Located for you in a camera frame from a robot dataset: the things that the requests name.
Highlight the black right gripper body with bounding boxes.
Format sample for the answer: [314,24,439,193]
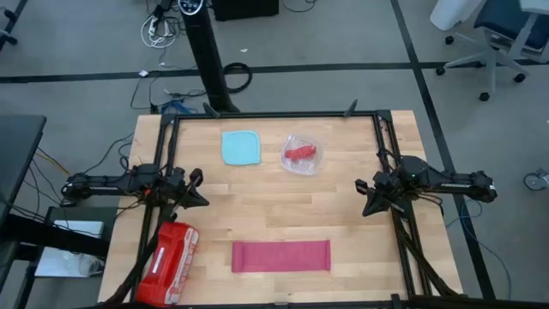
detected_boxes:
[371,169,403,203]

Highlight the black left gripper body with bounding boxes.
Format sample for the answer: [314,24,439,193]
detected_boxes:
[167,167,195,209]

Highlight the pink elastic bandage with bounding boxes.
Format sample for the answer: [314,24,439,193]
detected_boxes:
[231,239,332,275]

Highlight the light blue container lid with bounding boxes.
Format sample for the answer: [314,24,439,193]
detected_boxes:
[220,130,262,167]

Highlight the clear plastic container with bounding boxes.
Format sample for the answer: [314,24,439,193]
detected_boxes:
[280,133,325,177]

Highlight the red plastic case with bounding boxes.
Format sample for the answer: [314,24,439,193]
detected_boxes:
[136,220,201,308]

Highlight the white box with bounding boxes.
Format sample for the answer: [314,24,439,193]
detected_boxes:
[52,219,106,240]

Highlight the clear plastic bottle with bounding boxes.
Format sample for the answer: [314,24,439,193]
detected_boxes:
[63,251,106,277]

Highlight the black tower fan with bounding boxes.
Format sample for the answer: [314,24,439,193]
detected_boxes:
[177,0,241,114]

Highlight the black side stand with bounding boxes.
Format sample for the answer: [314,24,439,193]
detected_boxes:
[0,205,119,309]

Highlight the grey caster wheel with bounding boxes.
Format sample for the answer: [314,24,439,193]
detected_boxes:
[522,168,549,192]

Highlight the black desk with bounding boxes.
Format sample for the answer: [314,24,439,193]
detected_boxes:
[0,114,48,218]

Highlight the white waste bin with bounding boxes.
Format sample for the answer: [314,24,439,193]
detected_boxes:
[429,0,485,32]

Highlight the black box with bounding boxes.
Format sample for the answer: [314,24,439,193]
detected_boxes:
[211,0,281,22]

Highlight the office chair blue seat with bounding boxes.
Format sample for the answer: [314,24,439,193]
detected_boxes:
[435,0,549,103]

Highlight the black chair base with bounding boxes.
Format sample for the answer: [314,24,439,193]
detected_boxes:
[0,8,21,46]

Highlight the blue floor cable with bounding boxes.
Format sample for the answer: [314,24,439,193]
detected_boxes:
[159,98,195,115]
[444,198,514,301]

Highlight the black coiled cable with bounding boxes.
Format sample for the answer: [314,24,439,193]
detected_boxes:
[222,62,254,94]

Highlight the yellow cable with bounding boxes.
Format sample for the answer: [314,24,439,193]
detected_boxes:
[35,148,70,178]

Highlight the white power strip cables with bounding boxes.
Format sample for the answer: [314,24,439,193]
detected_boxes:
[140,11,179,50]

